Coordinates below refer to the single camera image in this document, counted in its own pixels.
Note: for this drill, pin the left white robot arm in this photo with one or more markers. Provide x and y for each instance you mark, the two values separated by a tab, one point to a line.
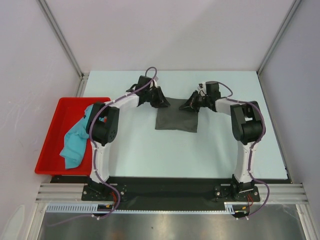
103	123

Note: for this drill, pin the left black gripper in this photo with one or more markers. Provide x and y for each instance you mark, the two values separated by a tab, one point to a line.
161	101

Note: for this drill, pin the aluminium frame rail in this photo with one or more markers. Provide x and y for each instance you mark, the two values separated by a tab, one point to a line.
60	192

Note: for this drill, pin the red plastic bin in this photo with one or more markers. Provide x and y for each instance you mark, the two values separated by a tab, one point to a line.
68	112

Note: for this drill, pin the teal t-shirt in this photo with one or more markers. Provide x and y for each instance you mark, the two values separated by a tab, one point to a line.
75	142

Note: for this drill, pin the left aluminium corner post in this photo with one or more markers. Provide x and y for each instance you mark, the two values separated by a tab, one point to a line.
54	25

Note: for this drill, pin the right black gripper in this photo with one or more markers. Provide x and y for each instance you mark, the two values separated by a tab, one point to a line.
191	104

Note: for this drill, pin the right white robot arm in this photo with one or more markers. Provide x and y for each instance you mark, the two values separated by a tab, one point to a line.
247	125

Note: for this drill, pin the aluminium corner post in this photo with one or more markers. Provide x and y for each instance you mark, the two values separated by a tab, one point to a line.
279	35
54	25

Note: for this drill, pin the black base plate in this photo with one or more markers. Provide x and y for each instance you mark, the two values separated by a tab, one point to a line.
163	194

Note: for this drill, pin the dark grey t-shirt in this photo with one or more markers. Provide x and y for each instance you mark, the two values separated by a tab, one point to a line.
171	118

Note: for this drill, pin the right aluminium corner post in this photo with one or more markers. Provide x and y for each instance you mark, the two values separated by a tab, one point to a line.
279	35

